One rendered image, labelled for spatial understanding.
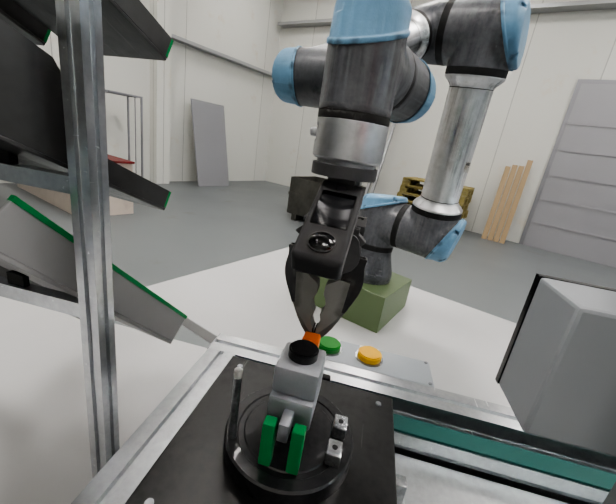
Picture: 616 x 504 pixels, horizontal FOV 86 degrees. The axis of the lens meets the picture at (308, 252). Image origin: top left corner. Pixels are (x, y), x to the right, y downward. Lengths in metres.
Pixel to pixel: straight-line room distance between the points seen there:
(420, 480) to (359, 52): 0.48
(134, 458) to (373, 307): 0.60
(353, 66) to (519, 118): 7.54
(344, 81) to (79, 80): 0.21
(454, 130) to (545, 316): 0.62
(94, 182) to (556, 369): 0.33
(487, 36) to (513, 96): 7.16
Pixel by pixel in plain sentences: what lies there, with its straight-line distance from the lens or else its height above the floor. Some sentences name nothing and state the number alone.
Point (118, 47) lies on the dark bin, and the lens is 0.45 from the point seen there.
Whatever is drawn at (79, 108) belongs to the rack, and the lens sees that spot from 0.33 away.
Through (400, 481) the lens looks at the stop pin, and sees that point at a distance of 0.44.
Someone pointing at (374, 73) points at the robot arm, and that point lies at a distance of 0.35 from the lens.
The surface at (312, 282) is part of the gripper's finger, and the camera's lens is 0.38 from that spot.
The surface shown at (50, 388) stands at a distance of 0.70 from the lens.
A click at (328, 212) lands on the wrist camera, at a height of 1.23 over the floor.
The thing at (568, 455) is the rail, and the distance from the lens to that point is 0.64.
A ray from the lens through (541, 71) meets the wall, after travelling 7.98.
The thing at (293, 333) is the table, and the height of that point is 0.86.
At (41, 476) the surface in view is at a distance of 0.58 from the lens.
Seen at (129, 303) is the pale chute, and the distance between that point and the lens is 0.44.
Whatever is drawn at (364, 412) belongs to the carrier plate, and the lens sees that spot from 0.48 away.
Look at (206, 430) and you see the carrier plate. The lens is 0.44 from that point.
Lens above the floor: 1.29
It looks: 18 degrees down
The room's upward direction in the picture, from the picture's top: 9 degrees clockwise
